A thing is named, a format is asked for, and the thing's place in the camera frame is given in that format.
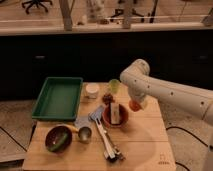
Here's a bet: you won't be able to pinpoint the red orange apple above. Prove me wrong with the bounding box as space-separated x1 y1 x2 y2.
129 100 142 112

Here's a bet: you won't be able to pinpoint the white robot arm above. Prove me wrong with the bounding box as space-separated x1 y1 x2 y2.
120 59 213 127

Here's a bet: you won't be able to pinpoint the green translucent cup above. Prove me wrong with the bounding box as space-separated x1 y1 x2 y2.
109 79 120 94

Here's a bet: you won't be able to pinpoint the white paper cup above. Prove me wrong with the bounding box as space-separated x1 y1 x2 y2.
85 83 100 99

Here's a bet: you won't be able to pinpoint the small metal cup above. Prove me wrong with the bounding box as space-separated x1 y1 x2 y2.
78 127 92 143

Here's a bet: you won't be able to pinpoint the brown pinecone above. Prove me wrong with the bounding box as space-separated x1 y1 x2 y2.
102 93 114 104

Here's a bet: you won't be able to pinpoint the metal tongs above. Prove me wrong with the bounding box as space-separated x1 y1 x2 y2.
103 129 126 163

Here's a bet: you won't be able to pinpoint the green plastic tray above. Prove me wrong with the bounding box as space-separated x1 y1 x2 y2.
32 77 83 121

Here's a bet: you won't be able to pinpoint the dark brown bowl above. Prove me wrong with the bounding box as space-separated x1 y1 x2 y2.
45 126 72 153

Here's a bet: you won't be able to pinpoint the black chair base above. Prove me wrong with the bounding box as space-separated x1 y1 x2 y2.
110 0 144 23

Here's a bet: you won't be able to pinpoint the green cucumber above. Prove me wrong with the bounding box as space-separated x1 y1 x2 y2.
48 133 68 152

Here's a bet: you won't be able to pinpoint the black office chair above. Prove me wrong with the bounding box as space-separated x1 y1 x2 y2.
21 0 53 14

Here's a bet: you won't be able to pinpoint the black floor cable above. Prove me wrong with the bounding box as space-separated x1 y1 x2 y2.
166 125 213 152

